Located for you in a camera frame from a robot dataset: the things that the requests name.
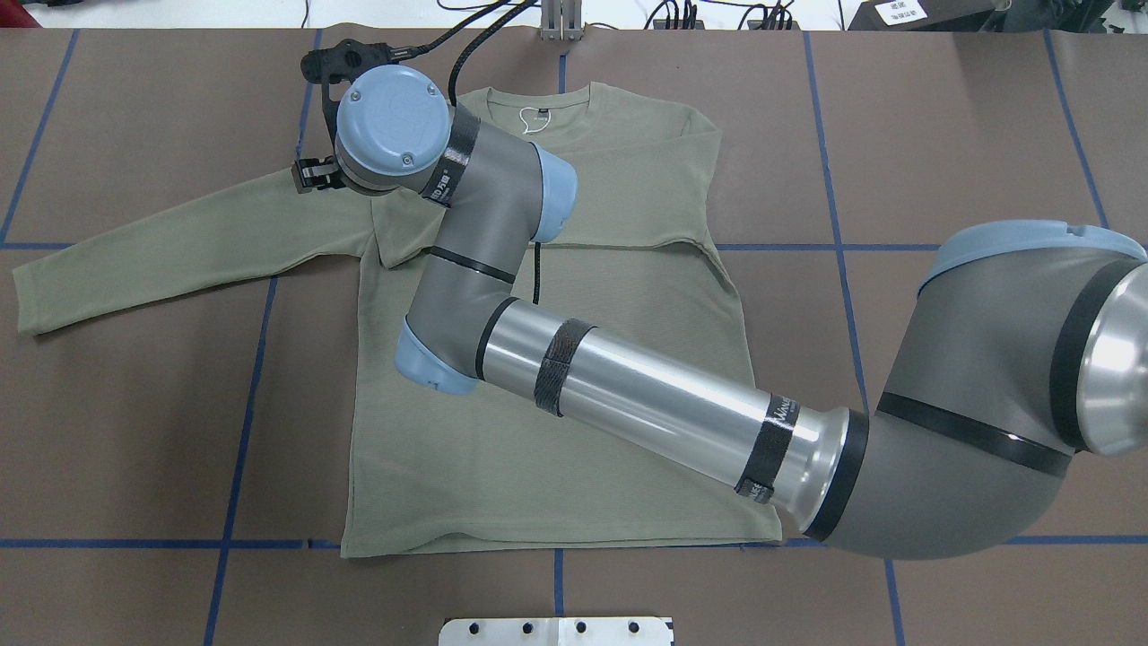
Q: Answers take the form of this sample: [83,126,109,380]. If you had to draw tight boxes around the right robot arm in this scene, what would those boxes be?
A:
[292,39,1145,560]

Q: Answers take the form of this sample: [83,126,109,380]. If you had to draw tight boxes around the braided black arm cable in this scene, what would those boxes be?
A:
[386,0,544,306]

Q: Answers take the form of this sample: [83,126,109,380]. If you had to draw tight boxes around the black box with label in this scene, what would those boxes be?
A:
[846,1,1013,32]

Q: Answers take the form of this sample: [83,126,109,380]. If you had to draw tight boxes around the olive green long-sleeve shirt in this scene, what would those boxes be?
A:
[13,83,782,559]

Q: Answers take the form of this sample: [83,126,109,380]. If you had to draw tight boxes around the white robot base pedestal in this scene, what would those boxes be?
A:
[439,616,676,645]

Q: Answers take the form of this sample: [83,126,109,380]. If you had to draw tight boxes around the aluminium frame post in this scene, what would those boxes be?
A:
[538,0,585,42]

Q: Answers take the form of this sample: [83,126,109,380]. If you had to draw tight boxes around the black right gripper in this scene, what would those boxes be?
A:
[292,39,396,195]

